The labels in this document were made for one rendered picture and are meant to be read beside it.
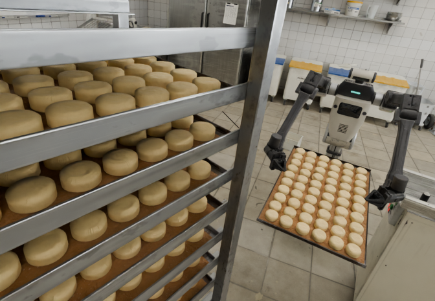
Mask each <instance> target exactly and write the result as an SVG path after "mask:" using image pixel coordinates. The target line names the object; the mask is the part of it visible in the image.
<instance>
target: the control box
mask: <svg viewBox="0 0 435 301"><path fill-rule="evenodd" d="M395 203H396V202H394V203H389V204H388V205H389V206H388V223H389V224H391V225H393V226H395V225H396V223H397V221H398V219H399V217H400V216H401V214H402V213H403V211H404V210H405V209H404V208H401V207H400V203H401V201H398V202H397V205H395ZM391 204H393V208H392V209H389V207H390V205H391Z"/></svg>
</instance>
